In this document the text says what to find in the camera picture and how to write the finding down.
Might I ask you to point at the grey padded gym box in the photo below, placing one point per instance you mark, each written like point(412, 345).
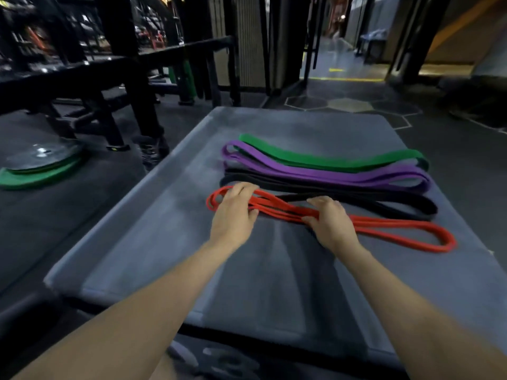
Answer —
point(277, 265)

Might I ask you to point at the person's left thumb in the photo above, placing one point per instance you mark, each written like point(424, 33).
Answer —
point(253, 215)

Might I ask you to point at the person's right hand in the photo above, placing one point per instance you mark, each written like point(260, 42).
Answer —
point(332, 225)

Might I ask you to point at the person's right thumb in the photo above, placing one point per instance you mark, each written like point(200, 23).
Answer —
point(311, 222)

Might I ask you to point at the black resistance band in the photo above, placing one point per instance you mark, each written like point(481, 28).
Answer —
point(356, 197)

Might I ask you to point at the green resistance band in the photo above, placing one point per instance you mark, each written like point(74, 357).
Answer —
point(336, 162)

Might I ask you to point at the red resistance band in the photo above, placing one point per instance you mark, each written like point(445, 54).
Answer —
point(380, 229)

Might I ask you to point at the green upright weight plate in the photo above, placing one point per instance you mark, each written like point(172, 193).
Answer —
point(184, 81)

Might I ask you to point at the purple resistance band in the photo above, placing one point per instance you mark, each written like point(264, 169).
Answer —
point(328, 176)

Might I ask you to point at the black metal weight rack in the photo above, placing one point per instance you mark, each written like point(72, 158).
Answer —
point(99, 75)

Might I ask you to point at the person's left forearm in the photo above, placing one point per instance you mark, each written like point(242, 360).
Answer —
point(130, 312)

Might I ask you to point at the grey weight plate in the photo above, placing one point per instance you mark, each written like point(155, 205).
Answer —
point(43, 154)

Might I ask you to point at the person's left hand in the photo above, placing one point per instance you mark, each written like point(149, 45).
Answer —
point(233, 217)

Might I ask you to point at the person's right forearm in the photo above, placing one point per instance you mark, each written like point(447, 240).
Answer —
point(424, 312)

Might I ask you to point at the blue table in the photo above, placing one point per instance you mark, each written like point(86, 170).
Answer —
point(372, 37)

